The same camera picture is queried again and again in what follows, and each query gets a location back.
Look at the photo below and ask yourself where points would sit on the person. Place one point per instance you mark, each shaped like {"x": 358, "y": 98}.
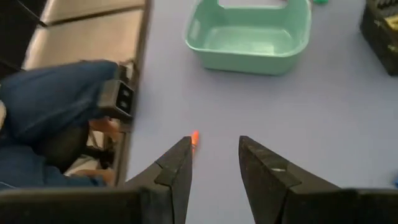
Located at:
{"x": 46, "y": 99}

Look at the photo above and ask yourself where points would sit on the black slotted plastic basket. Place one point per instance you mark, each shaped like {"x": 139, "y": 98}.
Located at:
{"x": 379, "y": 46}

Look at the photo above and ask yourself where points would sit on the teal plastic bin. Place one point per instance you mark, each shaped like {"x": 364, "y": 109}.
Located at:
{"x": 248, "y": 62}

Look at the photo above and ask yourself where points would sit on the person's hand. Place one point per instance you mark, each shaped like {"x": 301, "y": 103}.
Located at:
{"x": 104, "y": 126}

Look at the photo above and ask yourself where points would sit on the orange crayon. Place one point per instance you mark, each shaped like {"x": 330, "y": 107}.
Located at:
{"x": 195, "y": 138}

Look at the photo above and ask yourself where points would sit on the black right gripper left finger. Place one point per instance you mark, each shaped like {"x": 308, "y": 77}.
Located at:
{"x": 124, "y": 207}

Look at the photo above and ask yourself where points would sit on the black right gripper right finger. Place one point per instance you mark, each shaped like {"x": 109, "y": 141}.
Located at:
{"x": 311, "y": 207}

